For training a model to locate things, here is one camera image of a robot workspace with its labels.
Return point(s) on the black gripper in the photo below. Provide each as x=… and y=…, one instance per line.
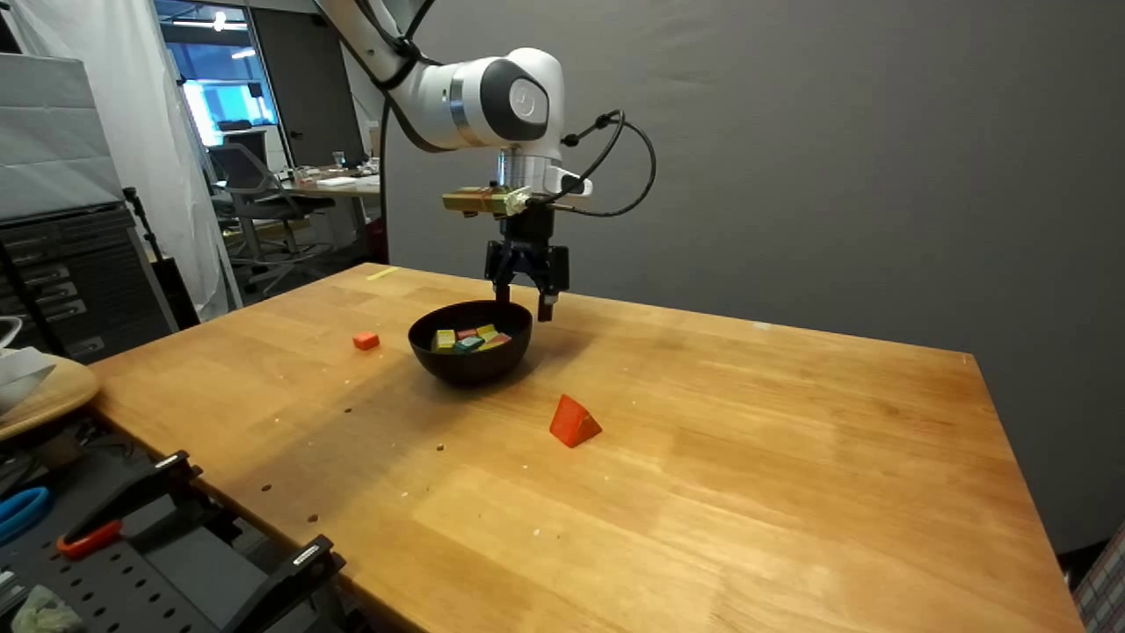
x=525, y=249

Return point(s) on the black bowl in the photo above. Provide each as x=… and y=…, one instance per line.
x=490, y=344

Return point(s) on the red triangular prism block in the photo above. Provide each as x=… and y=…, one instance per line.
x=573, y=425

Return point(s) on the small red cube block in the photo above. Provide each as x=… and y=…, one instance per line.
x=367, y=344

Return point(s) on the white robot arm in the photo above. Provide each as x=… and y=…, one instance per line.
x=507, y=104

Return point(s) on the lime yellow block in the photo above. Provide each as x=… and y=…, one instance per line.
x=444, y=340

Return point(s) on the black equipment rack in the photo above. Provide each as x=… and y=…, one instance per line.
x=80, y=284

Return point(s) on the black perforated tool board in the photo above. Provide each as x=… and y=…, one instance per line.
x=183, y=564

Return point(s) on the round wooden side board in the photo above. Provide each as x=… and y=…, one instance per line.
x=60, y=393

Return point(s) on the wrist camera on wooden mount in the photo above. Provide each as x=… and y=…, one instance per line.
x=500, y=201

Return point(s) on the orange handled clamp upper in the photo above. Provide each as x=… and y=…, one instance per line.
x=104, y=526

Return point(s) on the blue handled tool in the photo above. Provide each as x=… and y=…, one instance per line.
x=23, y=510

